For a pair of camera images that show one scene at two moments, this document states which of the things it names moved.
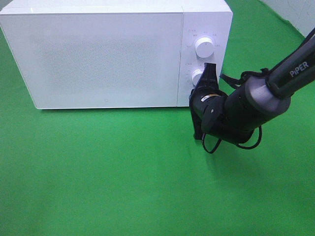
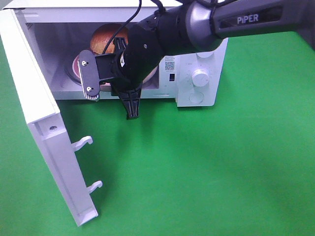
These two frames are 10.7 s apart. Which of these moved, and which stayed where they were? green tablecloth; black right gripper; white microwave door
Moved: white microwave door; black right gripper
Stayed: green tablecloth
